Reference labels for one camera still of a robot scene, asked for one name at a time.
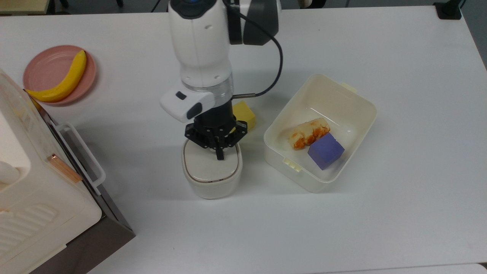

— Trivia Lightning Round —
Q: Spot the purple cube block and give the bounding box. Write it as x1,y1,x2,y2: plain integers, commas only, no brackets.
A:
307,132,345,170

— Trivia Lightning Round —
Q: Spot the yellow cube block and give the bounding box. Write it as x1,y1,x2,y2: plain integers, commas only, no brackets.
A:
229,100,256,134

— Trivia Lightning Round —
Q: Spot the small white trash can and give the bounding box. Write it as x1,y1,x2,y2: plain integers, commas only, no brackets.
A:
181,138,244,200

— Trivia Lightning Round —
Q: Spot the wooden side table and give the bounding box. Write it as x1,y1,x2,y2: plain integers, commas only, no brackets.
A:
0,0,51,16

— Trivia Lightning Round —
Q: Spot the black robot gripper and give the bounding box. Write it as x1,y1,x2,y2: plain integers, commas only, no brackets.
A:
185,102,248,161

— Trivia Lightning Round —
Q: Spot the copper coloured oven latch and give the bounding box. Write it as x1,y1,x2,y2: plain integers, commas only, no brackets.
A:
46,153,83,183

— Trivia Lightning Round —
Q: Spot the dark brown oven door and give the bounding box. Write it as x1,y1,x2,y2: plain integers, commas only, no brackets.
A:
24,89,136,274

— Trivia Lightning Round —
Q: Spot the cream plastic storage box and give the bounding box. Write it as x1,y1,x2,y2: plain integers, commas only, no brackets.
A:
264,73,378,193

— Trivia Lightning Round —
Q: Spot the pink round plate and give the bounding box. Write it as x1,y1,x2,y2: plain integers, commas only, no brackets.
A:
22,45,97,106

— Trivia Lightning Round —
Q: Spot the white oven door handle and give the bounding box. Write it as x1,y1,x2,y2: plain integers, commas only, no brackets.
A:
51,123,106,196

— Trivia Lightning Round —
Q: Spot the yellow toy banana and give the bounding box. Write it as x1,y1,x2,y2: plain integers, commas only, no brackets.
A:
25,50,87,103

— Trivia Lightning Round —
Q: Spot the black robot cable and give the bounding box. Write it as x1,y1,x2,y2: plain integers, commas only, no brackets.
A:
224,0,284,99

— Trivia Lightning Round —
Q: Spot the white toy oven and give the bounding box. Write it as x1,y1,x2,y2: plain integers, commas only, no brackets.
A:
0,68,103,274

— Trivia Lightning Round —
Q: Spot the orange and cream toy bread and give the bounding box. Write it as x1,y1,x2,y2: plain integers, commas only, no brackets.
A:
288,118,331,150

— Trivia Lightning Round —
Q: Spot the beige trash can lid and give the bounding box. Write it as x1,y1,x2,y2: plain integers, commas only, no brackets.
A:
183,139,241,183

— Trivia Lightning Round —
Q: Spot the black clamp mount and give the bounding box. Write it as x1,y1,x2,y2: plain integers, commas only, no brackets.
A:
433,0,467,20

